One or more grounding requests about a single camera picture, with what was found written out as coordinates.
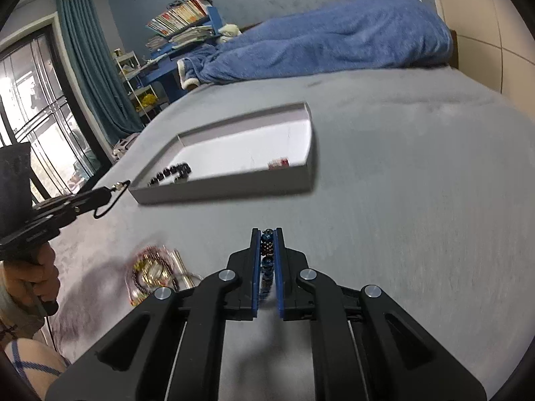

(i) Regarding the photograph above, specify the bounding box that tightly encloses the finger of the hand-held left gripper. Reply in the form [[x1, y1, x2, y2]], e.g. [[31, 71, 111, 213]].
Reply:
[[63, 187, 113, 218]]

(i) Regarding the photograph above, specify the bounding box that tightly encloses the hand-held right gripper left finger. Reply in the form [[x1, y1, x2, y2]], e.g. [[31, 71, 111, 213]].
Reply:
[[45, 228, 262, 401]]

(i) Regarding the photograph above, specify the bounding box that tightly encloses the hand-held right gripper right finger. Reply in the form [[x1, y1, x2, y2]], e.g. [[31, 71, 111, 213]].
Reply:
[[274, 228, 488, 401]]

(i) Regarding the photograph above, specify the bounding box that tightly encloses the dark blue beaded bracelet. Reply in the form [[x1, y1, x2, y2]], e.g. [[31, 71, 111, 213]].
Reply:
[[259, 229, 277, 301]]

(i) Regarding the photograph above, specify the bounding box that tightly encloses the black cord necklace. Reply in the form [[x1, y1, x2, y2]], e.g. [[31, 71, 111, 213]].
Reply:
[[93, 179, 131, 219]]

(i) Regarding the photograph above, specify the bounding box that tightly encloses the brown patterned bead bracelet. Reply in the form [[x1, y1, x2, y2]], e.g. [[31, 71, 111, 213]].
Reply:
[[125, 246, 176, 305]]

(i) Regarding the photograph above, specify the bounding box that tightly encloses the grey cardboard box tray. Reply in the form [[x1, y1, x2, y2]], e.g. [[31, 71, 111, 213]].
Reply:
[[127, 101, 317, 206]]

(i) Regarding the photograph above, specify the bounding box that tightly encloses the person's left forearm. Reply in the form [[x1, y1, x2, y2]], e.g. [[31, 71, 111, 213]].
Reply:
[[0, 286, 46, 339]]

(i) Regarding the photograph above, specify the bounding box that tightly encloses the person's left hand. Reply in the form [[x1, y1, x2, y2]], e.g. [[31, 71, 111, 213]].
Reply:
[[0, 242, 60, 306]]

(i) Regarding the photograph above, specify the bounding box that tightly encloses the white bag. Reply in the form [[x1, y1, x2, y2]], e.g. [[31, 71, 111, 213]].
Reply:
[[111, 134, 140, 160]]

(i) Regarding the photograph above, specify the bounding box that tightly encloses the black framed window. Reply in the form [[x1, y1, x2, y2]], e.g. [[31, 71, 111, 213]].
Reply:
[[0, 23, 113, 205]]

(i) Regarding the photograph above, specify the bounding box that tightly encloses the white trolley cart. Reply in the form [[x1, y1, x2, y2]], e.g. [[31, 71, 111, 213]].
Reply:
[[112, 50, 168, 128]]

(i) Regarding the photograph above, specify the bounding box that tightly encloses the teal curtain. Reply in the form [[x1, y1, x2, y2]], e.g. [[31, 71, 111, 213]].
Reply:
[[56, 0, 145, 147]]

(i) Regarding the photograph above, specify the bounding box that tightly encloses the white blue plaid clothing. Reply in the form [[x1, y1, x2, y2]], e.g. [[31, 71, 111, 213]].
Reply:
[[4, 338, 71, 391]]

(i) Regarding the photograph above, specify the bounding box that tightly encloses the blue bookshelf desk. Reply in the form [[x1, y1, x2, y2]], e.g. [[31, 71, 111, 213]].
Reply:
[[138, 6, 224, 109]]

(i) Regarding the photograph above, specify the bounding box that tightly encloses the stack of papers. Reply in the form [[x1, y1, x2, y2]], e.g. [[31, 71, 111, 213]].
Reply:
[[146, 25, 214, 50]]

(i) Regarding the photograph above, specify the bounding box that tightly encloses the row of books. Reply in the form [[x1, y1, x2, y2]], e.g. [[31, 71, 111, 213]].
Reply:
[[146, 0, 214, 36]]

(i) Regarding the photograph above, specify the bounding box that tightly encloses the white plush toy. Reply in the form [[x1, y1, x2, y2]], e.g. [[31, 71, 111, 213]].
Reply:
[[217, 24, 243, 43]]

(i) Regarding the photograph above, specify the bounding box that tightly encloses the blue fleece blanket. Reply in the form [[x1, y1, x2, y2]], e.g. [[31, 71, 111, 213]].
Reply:
[[176, 0, 454, 90]]

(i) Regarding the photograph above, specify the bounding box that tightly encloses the wooden headboard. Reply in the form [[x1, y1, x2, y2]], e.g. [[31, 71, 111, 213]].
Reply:
[[449, 29, 460, 70]]

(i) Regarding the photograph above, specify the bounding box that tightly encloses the cream wardrobe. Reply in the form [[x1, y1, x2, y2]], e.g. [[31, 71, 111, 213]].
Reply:
[[426, 0, 535, 134]]

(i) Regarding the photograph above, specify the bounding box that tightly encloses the silver metal bracelet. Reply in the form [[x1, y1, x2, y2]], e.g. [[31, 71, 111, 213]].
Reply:
[[169, 250, 202, 291]]

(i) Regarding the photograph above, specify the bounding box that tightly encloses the black bead bracelet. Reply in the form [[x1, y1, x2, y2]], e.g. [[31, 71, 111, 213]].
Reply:
[[147, 164, 193, 188]]

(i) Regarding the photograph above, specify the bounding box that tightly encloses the thin black cable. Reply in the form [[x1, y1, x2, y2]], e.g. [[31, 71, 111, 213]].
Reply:
[[42, 303, 59, 354]]

